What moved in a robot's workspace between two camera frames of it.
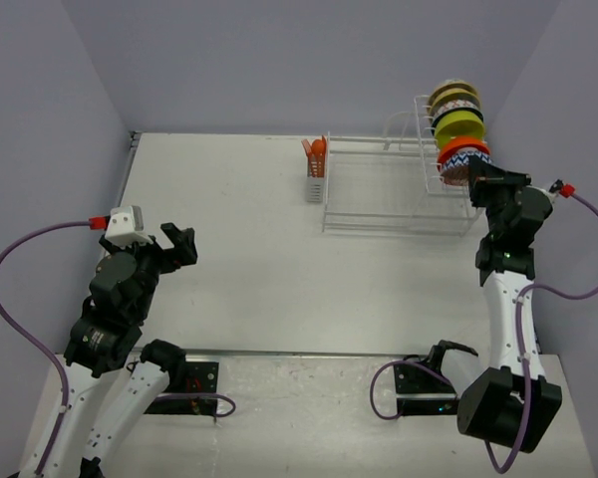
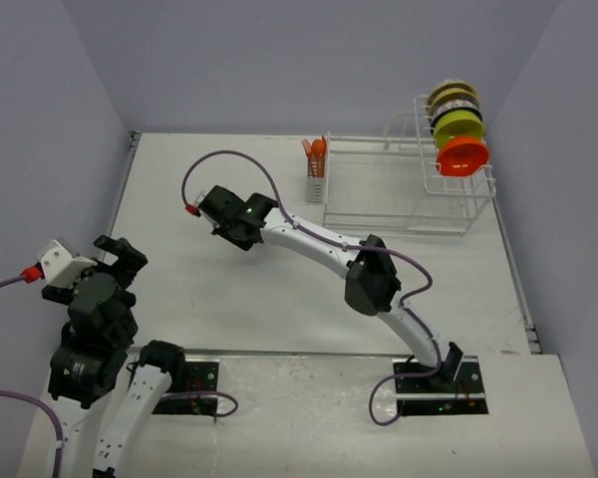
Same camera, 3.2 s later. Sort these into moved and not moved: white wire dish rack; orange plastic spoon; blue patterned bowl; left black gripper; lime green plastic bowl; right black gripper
Moved: right black gripper; left black gripper
Not moved: lime green plastic bowl; orange plastic spoon; blue patterned bowl; white wire dish rack
